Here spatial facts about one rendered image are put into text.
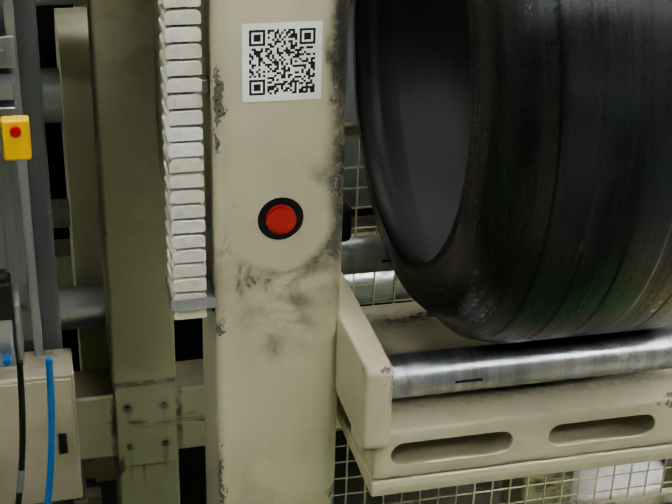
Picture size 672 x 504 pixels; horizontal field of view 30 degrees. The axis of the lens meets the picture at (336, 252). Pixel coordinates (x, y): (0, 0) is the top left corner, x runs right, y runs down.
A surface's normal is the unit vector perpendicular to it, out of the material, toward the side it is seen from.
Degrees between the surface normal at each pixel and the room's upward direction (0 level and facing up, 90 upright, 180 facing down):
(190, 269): 90
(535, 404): 0
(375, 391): 90
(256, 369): 90
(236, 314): 91
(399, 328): 0
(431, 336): 0
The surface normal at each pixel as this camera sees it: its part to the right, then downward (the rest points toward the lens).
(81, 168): 0.23, 0.51
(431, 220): 0.14, -0.57
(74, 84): 0.23, 0.07
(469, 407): 0.03, -0.90
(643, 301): 0.19, 0.85
